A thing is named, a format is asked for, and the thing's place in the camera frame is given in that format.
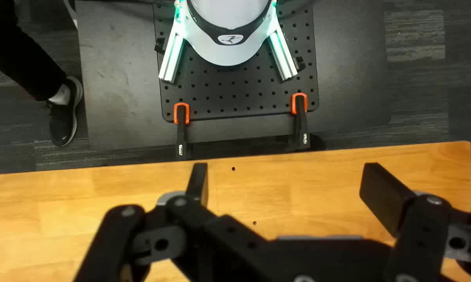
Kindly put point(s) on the dark grey robot stand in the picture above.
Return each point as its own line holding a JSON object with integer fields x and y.
{"x": 119, "y": 78}

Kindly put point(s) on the aluminium frame rail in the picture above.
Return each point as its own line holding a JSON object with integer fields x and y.
{"x": 171, "y": 56}
{"x": 283, "y": 54}

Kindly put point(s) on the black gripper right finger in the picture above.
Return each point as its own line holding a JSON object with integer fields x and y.
{"x": 422, "y": 228}

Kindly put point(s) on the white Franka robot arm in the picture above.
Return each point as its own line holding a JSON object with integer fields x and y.
{"x": 227, "y": 20}

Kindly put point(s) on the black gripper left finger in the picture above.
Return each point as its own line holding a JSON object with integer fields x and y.
{"x": 122, "y": 239}

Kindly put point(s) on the black sneaker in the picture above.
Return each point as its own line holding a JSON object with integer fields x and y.
{"x": 63, "y": 117}

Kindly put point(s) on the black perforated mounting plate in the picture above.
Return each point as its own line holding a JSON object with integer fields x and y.
{"x": 235, "y": 87}

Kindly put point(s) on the black trouser leg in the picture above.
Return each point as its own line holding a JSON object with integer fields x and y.
{"x": 16, "y": 47}

